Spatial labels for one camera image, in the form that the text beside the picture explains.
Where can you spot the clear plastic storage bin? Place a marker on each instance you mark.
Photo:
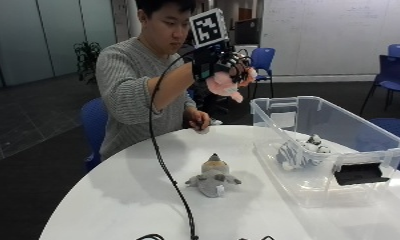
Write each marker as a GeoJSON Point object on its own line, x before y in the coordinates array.
{"type": "Point", "coordinates": [329, 150]}

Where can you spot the pink soft toy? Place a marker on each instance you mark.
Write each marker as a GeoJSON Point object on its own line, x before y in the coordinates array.
{"type": "Point", "coordinates": [225, 85]}

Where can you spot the blue chair with black legs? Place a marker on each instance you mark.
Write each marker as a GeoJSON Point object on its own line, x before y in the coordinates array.
{"type": "Point", "coordinates": [262, 63]}
{"type": "Point", "coordinates": [394, 83]}

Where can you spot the grey soft toy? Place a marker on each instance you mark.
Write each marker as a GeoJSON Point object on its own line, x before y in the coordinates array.
{"type": "Point", "coordinates": [214, 178]}

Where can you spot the the person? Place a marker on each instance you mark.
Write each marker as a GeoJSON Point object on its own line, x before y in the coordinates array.
{"type": "Point", "coordinates": [138, 83]}

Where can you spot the white marker cube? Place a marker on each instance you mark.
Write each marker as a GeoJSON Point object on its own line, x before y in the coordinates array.
{"type": "Point", "coordinates": [209, 28]}

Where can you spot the black cabinet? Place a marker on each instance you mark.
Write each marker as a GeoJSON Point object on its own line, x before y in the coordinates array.
{"type": "Point", "coordinates": [247, 31]}

